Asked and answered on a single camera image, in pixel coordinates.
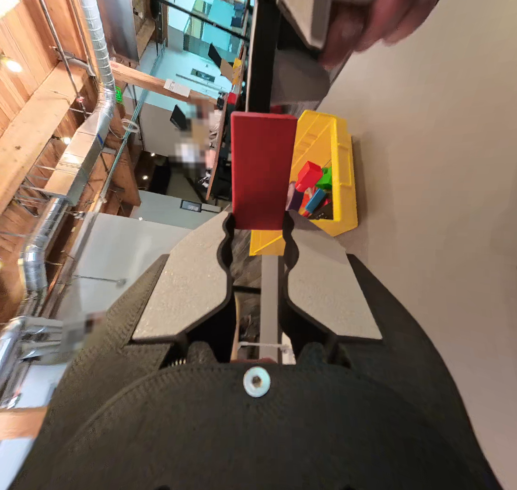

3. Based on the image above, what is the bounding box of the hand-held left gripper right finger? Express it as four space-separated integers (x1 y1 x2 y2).
281 216 383 344

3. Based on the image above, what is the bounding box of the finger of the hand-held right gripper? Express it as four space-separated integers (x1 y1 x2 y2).
275 0 333 50
271 50 332 103

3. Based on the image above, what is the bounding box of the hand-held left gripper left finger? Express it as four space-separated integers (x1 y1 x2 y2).
132 214 236 344

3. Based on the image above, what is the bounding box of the red toy block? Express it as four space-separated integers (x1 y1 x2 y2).
230 112 299 230

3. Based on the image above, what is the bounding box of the person's right hand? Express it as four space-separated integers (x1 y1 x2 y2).
319 0 445 67

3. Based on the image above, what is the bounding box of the small red toy brick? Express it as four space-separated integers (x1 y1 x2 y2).
295 161 322 193

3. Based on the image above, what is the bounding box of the yellow plastic bin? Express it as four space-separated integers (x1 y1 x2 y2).
249 111 358 256

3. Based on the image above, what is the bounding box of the wooden beam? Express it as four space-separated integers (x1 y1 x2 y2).
109 61 219 107

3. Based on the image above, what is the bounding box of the silver ventilation duct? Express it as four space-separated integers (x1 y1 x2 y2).
0 0 118 402

